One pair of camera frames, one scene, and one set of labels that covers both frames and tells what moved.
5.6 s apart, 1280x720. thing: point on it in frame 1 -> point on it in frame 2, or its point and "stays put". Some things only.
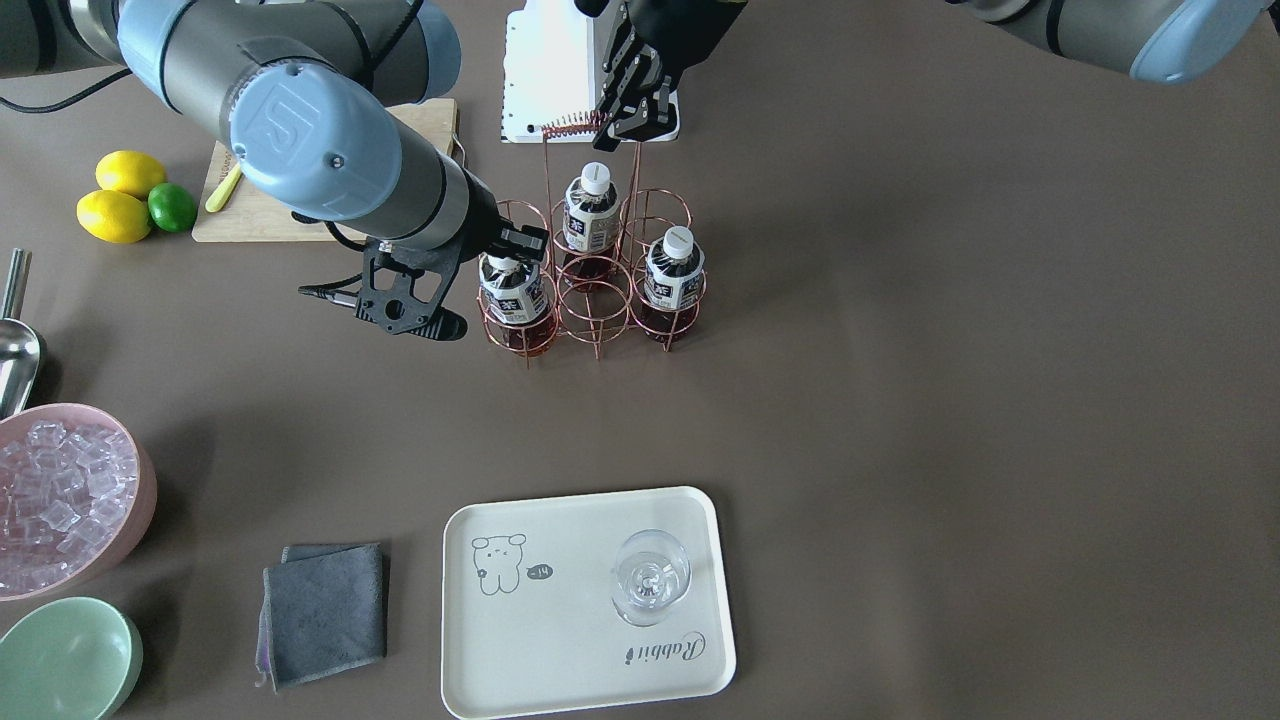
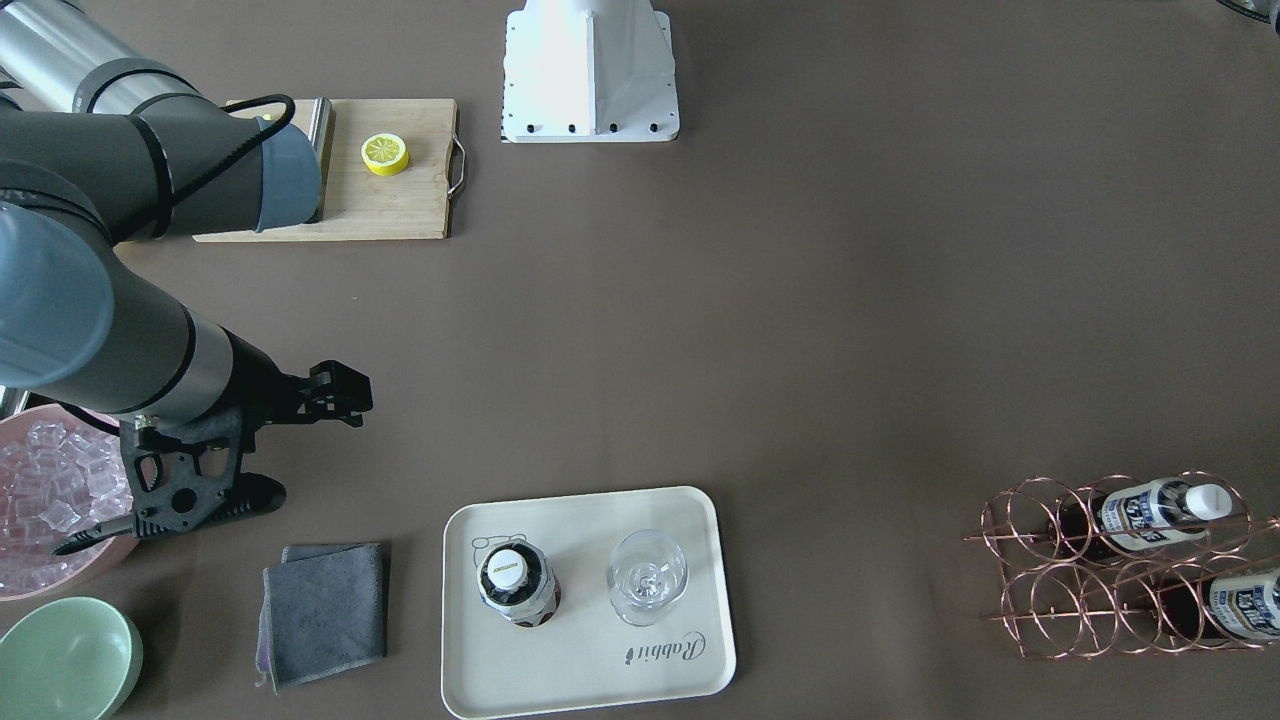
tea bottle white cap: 517,300 -> 507,569
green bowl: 75,658 stays put
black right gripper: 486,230 -> 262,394
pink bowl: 78,491 stays put
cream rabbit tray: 528,621 stays put
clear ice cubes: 64,489 stays put
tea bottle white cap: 591,225 -> 1141,516
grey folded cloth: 324,612 stays put
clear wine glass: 652,575 stays put
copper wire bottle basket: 604,260 -> 1115,563
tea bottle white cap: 673,283 -> 1243,605
